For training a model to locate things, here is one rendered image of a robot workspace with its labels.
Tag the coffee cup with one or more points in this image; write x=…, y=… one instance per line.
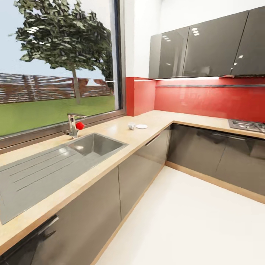
x=131, y=125

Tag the drop in sink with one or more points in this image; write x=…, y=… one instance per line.
x=27, y=181

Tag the countertop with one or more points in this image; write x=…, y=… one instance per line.
x=213, y=123
x=16, y=229

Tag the fixed window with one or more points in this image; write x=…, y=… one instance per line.
x=59, y=57

